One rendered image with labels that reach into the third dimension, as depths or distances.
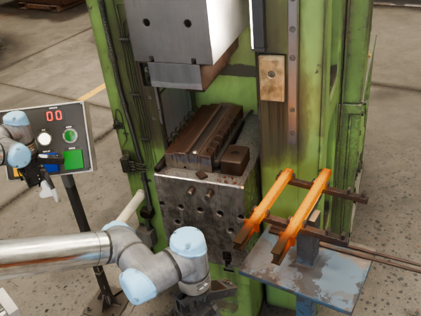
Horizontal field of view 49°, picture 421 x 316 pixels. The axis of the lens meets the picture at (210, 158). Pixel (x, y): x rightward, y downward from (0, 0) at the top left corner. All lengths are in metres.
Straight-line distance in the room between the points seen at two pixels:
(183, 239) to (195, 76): 0.76
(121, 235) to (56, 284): 1.82
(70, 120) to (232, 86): 0.74
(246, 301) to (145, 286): 1.27
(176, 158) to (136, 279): 0.94
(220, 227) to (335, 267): 0.50
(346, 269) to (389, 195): 1.58
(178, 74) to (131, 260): 0.81
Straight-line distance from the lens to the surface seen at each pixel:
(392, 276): 2.68
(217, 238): 1.93
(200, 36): 1.53
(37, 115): 1.91
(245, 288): 2.12
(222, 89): 2.15
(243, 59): 2.05
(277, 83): 1.65
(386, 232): 2.92
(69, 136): 1.87
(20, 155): 1.51
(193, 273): 1.01
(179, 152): 1.80
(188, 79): 1.61
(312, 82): 1.65
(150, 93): 1.90
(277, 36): 1.60
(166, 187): 1.85
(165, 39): 1.59
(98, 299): 2.66
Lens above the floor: 1.95
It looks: 34 degrees down
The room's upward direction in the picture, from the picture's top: 7 degrees counter-clockwise
